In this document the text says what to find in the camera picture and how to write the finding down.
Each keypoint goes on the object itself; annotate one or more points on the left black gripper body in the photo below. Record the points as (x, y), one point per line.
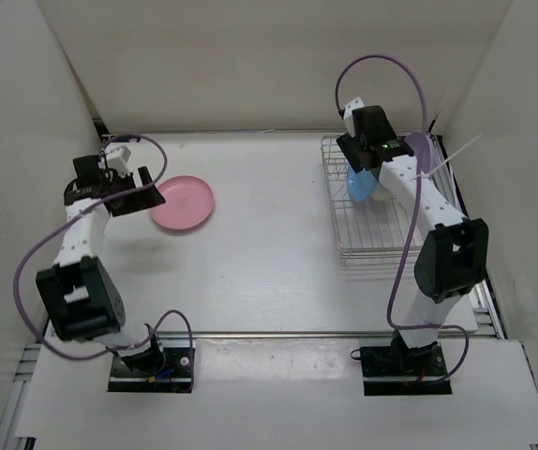
(118, 183)

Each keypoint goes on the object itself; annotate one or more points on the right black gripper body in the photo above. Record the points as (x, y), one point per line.
(351, 147)

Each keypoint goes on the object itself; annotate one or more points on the pink plastic plate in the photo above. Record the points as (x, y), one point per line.
(189, 201)

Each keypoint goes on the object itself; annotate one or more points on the blue plastic plate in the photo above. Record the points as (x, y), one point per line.
(361, 185)

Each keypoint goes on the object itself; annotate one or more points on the white plastic plate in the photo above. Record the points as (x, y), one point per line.
(381, 193)

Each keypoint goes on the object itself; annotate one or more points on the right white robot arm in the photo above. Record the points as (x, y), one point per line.
(452, 259)

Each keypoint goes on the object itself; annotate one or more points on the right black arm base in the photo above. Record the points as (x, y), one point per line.
(383, 376)

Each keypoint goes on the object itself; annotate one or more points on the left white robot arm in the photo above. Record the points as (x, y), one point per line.
(80, 298)

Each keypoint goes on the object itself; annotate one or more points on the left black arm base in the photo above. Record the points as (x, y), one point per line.
(169, 373)

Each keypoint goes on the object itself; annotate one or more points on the purple plastic plate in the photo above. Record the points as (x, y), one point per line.
(423, 147)

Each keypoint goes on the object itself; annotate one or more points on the white zip tie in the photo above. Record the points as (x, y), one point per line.
(460, 150)

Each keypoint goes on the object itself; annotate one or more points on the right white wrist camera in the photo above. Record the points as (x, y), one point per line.
(346, 113)

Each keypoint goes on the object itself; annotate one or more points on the metal wire dish rack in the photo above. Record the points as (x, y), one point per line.
(365, 232)

